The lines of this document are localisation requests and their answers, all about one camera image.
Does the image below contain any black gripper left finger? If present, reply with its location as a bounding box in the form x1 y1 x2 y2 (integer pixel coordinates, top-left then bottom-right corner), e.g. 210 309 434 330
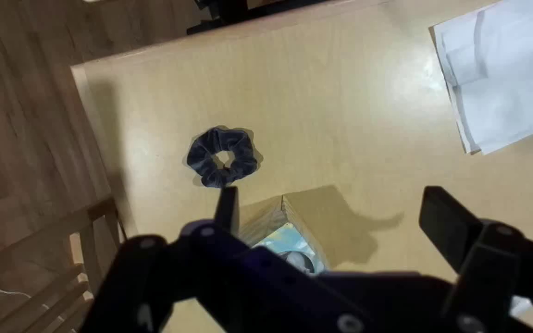
79 185 366 333

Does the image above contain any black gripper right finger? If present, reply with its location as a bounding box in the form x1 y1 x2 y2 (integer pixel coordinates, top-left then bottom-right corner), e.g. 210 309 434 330
418 185 533 333

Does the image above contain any white cloth towel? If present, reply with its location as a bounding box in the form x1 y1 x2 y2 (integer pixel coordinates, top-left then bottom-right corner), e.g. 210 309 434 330
429 0 533 158

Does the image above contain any marbled blue tissue box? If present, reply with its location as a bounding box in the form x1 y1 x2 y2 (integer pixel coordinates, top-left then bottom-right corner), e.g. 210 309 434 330
236 184 370 278

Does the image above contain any wooden chair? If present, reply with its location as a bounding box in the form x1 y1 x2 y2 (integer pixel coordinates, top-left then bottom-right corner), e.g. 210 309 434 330
0 197 127 333

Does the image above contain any dark blue velvet scrunchie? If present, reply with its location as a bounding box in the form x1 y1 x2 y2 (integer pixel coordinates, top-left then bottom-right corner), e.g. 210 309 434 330
184 124 264 189

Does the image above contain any black stand base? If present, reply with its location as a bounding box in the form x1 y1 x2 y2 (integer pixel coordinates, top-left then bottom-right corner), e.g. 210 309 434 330
184 0 331 37

